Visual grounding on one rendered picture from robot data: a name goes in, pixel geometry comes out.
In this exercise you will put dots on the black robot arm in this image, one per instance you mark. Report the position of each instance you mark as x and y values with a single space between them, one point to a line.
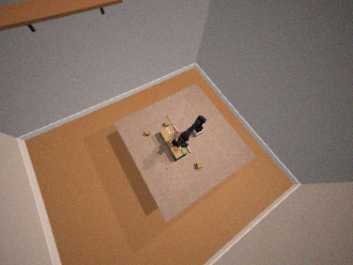
197 125

